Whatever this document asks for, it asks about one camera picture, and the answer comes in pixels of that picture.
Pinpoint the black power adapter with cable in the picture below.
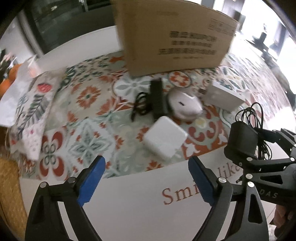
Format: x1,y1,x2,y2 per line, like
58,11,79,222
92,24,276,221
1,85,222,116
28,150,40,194
227,102,273,160

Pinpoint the white power strip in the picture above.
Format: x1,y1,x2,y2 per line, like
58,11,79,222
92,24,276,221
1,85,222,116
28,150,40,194
202,81,245,112

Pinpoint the black usb hub with cable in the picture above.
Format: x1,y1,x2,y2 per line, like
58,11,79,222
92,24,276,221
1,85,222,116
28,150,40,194
130,78,168,121

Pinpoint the white square charger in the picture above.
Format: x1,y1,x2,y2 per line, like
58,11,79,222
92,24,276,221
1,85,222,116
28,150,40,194
142,116,188,160

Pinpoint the colourful patterned table runner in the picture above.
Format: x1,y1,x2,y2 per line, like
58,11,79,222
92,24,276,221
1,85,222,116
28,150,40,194
9,52,295,180

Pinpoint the silver computer mouse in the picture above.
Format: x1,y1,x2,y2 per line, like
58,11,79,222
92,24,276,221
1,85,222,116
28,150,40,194
166,87,204,121

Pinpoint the patterned fabric tissue pouch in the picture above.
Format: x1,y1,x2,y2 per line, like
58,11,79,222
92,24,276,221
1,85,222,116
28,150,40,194
9,68,66,161

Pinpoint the white basket of oranges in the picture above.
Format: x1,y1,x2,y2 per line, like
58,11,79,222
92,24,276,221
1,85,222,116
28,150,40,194
0,64,22,97

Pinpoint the brown cardboard box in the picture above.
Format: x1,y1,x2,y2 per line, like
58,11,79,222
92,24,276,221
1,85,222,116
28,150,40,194
111,1,238,77

